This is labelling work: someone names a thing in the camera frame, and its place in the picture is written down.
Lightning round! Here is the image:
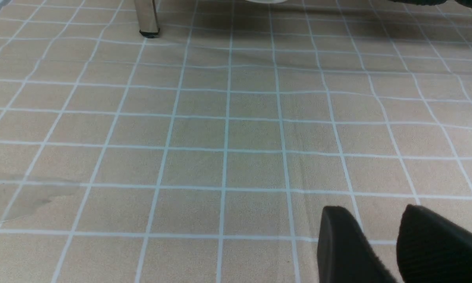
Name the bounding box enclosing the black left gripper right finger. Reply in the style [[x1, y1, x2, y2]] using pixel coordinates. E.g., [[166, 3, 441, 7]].
[[396, 205, 472, 283]]

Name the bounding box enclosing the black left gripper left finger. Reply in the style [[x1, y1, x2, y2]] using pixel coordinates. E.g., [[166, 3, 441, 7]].
[[317, 206, 397, 283]]

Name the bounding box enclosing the navy slip-on shoe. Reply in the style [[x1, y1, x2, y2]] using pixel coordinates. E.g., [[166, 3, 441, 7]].
[[246, 0, 288, 5]]

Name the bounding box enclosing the steel shoe rack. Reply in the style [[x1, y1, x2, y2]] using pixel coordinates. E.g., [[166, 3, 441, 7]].
[[134, 0, 160, 38]]

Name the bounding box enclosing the black mesh shoe right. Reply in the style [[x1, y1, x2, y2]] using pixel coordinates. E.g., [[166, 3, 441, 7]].
[[390, 0, 447, 6]]

